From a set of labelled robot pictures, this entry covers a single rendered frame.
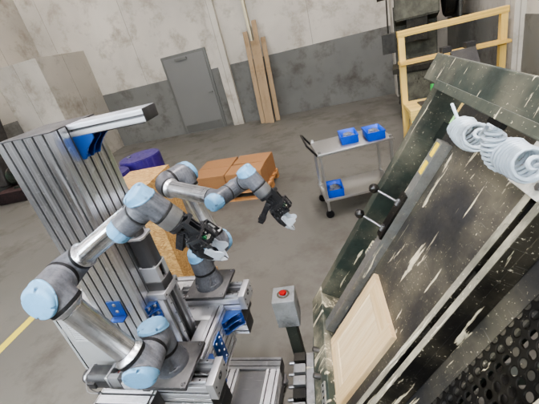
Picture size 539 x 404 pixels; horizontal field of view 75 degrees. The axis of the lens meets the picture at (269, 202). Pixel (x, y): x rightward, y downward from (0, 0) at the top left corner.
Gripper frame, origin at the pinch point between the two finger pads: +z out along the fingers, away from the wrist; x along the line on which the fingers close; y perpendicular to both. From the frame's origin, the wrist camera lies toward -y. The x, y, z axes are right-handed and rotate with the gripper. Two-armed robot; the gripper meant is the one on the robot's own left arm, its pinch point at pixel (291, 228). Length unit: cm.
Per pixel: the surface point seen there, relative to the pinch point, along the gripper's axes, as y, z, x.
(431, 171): 62, 5, -11
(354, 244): 14.4, 28.2, 9.2
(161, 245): -168, -10, 105
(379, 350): 20, 32, -50
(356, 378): 6, 40, -50
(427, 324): 44, 14, -64
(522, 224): 73, -2, -64
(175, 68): -368, -246, 817
